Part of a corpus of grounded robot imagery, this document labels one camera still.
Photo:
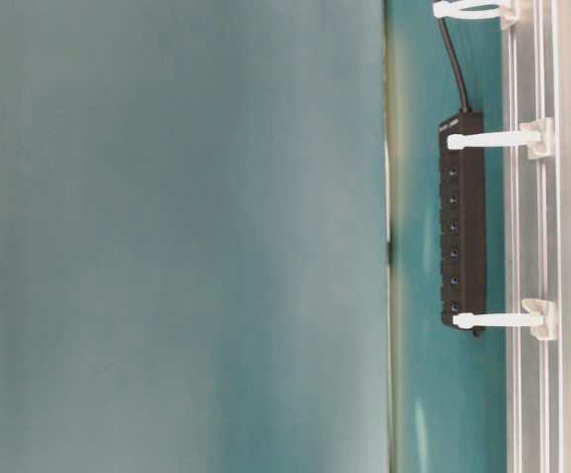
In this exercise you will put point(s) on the black USB hub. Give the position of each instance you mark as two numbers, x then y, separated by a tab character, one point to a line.
462	220

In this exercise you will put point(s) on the aluminium extrusion rail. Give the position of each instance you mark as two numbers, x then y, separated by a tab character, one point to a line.
537	85

